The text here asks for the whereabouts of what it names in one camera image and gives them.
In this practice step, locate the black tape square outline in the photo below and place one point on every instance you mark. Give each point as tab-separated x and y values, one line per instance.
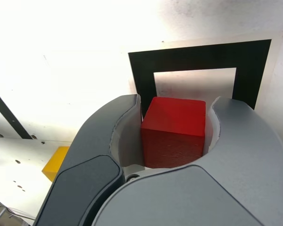
202	56

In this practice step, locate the black tape strip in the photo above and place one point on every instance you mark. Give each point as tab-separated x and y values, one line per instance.
9	115

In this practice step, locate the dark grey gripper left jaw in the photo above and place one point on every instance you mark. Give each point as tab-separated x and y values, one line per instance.
92	146

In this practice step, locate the red cube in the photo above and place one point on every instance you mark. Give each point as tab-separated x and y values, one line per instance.
174	131

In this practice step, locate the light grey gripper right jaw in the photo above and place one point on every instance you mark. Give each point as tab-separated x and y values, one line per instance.
226	188

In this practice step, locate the yellow cube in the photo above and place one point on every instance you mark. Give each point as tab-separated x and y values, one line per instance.
54	164

